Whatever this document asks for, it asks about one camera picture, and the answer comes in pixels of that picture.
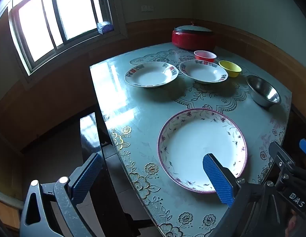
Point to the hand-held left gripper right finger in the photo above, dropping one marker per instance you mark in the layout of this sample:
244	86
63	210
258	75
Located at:
217	177

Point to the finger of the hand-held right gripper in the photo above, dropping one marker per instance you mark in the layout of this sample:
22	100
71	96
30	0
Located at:
278	154
305	147

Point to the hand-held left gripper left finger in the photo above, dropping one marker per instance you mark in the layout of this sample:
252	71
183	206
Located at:
86	177

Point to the large purple rimmed floral plate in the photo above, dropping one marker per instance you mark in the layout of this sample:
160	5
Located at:
192	145

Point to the stainless steel bowl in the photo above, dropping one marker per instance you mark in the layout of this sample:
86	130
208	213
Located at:
262	90

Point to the yellow plastic bowl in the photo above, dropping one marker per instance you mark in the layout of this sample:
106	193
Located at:
230	68

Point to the red plastic bowl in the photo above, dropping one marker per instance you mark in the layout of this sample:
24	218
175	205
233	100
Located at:
204	55

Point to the person's right hand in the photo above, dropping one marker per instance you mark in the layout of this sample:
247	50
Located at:
292	224

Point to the teal floral tablecloth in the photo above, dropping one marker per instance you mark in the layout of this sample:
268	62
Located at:
143	118

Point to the red electric pot with lid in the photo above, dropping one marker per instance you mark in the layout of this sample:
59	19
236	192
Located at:
192	39

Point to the blue tissue pack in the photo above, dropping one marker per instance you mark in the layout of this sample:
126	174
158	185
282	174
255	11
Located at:
105	27

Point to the window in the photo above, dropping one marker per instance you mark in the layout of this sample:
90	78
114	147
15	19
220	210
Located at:
69	12

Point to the white wall socket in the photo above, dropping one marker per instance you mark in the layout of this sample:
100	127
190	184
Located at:
147	8

